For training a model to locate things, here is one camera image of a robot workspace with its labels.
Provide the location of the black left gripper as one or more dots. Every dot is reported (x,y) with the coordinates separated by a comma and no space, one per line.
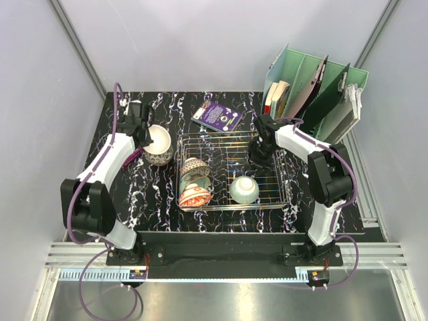
(148,140)

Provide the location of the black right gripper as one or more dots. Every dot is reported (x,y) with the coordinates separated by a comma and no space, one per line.
(253,158)

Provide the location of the orange bowl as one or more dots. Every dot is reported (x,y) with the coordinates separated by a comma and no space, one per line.
(161,140)

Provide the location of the wire dish rack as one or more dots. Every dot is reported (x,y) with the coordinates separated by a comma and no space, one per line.
(227,158)

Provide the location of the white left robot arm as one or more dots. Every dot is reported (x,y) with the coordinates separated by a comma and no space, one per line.
(86,202)

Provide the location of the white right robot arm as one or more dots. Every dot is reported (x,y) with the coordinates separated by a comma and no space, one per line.
(331,179)

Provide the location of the purple rabbit picture book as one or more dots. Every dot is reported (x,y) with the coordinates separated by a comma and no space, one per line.
(132,158)

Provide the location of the red spine book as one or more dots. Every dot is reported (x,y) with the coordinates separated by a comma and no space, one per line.
(267,109)

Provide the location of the pale green upturned bowl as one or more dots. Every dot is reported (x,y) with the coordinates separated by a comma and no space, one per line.
(244,190)

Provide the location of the cream paperback book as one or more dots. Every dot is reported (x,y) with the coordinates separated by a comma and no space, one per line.
(277,97)

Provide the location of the dark purple paperback book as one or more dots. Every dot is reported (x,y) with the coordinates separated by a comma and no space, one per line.
(217,117)

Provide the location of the pink clipboard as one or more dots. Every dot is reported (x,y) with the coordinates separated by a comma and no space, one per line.
(306,85)

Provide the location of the teal bird patterned bowl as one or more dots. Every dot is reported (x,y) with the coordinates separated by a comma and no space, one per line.
(195,182)

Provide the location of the red white floral bowl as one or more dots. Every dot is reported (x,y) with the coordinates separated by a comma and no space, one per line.
(194,196)

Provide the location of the mint green file organizer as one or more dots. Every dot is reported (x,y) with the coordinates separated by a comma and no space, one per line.
(285,68)

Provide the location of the dark green clipboard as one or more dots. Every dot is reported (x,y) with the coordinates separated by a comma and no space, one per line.
(326,102)

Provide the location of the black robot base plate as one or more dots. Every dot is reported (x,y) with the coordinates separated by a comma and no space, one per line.
(224,256)

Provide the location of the aluminium frame rail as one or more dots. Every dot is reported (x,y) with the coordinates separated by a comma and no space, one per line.
(75,263)

